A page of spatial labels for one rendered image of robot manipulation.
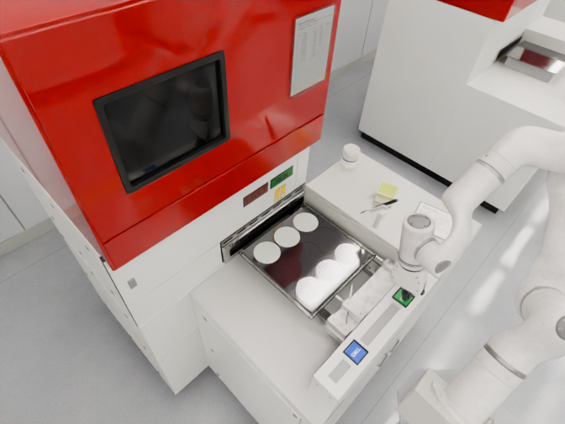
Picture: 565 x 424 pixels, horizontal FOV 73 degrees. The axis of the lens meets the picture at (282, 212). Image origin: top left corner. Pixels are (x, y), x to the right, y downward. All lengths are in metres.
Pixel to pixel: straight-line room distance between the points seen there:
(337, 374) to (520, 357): 0.48
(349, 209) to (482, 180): 0.58
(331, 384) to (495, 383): 0.43
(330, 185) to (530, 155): 0.76
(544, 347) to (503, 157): 0.48
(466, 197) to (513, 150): 0.16
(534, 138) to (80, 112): 1.02
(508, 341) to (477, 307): 1.47
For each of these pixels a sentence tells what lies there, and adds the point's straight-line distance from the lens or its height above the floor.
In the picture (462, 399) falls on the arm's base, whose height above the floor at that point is 0.98.
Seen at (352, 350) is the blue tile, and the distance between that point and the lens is 1.21.
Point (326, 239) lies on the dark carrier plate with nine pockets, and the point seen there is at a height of 0.90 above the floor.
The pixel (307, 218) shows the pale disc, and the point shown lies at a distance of 1.55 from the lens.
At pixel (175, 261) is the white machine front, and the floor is 1.04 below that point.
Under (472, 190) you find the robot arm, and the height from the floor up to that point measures 1.39.
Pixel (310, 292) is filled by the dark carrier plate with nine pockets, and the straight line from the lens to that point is 1.35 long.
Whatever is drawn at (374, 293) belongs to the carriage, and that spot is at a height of 0.88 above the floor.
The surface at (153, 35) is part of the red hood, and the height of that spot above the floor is 1.75.
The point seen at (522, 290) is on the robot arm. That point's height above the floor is 1.16.
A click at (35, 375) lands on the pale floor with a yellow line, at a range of 2.46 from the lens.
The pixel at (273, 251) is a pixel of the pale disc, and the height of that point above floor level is 0.90.
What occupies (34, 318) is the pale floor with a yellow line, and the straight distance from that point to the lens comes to 2.63.
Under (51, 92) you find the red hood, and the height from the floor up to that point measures 1.72.
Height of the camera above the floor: 2.06
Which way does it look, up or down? 48 degrees down
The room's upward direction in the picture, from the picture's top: 4 degrees clockwise
